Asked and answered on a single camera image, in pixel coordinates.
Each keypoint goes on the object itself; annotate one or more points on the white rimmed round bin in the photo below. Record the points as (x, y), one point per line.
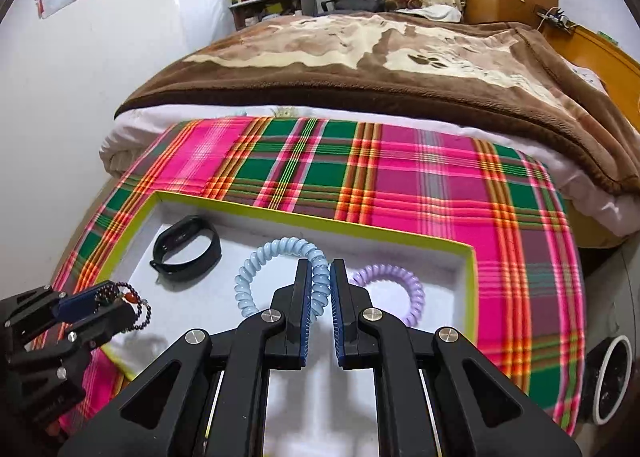
(602, 382)

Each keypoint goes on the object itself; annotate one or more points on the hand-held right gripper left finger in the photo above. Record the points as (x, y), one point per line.
(303, 317)

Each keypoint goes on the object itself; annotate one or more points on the brown printed blanket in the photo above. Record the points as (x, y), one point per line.
(350, 82)

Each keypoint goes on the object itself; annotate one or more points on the white tray with green rim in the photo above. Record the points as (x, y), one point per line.
(250, 227)

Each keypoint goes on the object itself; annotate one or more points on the white patterned pillow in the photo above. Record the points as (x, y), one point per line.
(587, 77)

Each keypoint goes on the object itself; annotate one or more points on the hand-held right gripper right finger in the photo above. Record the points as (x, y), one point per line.
(339, 317)

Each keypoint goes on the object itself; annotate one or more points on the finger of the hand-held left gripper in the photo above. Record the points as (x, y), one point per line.
(80, 304)
(107, 321)

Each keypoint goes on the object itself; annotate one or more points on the black fitness band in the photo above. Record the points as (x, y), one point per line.
(175, 232)

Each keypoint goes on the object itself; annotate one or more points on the wooden headboard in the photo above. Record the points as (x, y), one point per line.
(590, 49)

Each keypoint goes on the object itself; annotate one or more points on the power strip with plugs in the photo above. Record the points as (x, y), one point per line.
(552, 17)

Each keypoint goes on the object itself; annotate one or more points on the pink green plaid cloth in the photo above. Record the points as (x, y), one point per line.
(400, 177)

